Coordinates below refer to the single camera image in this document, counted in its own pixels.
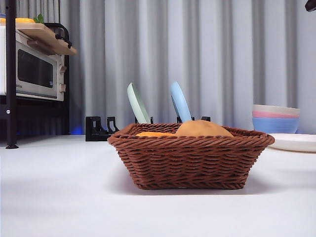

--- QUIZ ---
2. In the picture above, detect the orange plastic corn cob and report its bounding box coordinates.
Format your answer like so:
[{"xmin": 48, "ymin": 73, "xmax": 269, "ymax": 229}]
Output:
[{"xmin": 135, "ymin": 131, "xmax": 177, "ymax": 138}]

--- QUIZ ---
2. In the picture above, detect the wooden cutting board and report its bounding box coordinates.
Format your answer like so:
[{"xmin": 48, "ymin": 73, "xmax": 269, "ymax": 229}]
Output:
[{"xmin": 15, "ymin": 23, "xmax": 78, "ymax": 56}]

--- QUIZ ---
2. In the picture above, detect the yellow food item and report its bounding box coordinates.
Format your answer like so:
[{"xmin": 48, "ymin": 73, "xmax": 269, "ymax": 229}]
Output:
[{"xmin": 0, "ymin": 17, "xmax": 37, "ymax": 25}]

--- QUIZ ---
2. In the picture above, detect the blue bowl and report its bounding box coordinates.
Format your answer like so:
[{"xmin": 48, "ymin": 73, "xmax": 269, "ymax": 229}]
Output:
[{"xmin": 252, "ymin": 117, "xmax": 300, "ymax": 134}]

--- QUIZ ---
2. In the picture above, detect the cream toaster oven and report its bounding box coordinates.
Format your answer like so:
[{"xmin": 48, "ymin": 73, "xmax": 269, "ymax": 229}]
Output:
[{"xmin": 0, "ymin": 26, "xmax": 67, "ymax": 102}]

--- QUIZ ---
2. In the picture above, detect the pink bowl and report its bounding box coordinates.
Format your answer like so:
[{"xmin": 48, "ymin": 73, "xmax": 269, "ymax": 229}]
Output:
[{"xmin": 252, "ymin": 110, "xmax": 300, "ymax": 119}]

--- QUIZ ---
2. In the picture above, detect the brown wicker basket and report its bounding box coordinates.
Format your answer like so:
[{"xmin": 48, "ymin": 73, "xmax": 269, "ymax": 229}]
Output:
[{"xmin": 108, "ymin": 122, "xmax": 276, "ymax": 190}]

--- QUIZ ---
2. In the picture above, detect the pale blue plate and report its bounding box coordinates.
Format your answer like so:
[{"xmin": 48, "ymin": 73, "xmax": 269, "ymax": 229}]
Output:
[{"xmin": 169, "ymin": 81, "xmax": 193, "ymax": 123}]

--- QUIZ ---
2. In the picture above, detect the cream bowl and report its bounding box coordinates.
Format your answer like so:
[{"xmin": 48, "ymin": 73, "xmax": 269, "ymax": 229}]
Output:
[{"xmin": 252, "ymin": 104, "xmax": 301, "ymax": 116}]

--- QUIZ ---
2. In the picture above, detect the tan potato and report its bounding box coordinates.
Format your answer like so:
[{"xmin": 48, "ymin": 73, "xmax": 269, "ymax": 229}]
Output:
[{"xmin": 175, "ymin": 119, "xmax": 235, "ymax": 138}]

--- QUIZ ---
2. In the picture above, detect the pale green plate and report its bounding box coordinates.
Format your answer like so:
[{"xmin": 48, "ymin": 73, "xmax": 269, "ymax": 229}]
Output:
[{"xmin": 127, "ymin": 82, "xmax": 151, "ymax": 124}]

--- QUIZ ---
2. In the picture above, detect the white flat plate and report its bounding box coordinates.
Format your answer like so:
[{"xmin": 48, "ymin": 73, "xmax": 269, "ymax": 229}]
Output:
[{"xmin": 266, "ymin": 133, "xmax": 316, "ymax": 153}]

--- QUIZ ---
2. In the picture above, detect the black metal shelf frame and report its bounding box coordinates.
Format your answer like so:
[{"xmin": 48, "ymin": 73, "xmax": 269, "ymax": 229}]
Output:
[{"xmin": 0, "ymin": 0, "xmax": 70, "ymax": 150}]

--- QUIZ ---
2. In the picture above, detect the black plate rack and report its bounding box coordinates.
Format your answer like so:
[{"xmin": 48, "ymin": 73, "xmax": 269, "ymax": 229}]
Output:
[{"xmin": 85, "ymin": 115, "xmax": 211, "ymax": 142}]

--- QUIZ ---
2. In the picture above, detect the grey pleated curtain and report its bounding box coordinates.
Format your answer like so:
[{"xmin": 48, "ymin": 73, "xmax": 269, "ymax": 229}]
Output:
[{"xmin": 0, "ymin": 0, "xmax": 316, "ymax": 136}]

